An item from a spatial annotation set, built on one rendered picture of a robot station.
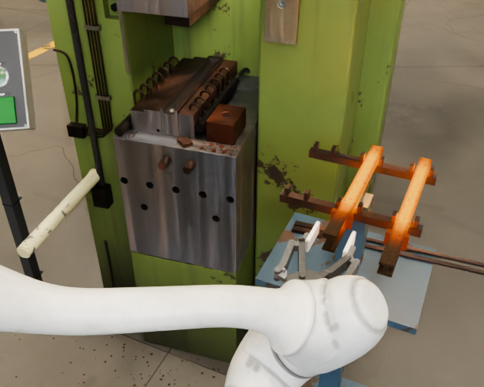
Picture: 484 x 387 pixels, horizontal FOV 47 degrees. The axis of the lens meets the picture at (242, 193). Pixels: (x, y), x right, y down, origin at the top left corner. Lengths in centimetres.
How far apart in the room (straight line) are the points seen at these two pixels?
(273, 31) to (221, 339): 111
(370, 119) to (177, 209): 82
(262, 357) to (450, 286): 183
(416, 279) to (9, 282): 102
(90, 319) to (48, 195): 240
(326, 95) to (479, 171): 193
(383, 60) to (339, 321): 141
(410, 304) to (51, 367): 139
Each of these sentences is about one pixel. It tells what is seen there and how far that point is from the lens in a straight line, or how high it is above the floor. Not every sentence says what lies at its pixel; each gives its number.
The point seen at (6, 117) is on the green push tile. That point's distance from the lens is 170.
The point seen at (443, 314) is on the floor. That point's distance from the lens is 247.
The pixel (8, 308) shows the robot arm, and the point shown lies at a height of 123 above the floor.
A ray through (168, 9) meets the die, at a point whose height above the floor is 129.
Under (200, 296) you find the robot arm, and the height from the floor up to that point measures 122.
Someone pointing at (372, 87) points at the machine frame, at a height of 88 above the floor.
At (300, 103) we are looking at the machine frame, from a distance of 163.
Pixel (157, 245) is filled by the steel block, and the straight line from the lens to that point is 185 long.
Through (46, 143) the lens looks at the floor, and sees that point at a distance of 361.
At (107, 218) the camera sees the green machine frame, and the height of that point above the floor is 41.
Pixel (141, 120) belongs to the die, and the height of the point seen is 95.
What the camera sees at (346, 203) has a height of 102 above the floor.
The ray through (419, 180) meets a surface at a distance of 132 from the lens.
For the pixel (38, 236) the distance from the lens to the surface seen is 180.
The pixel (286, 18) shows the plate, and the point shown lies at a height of 126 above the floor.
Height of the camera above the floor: 173
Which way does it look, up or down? 36 degrees down
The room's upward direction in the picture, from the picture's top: straight up
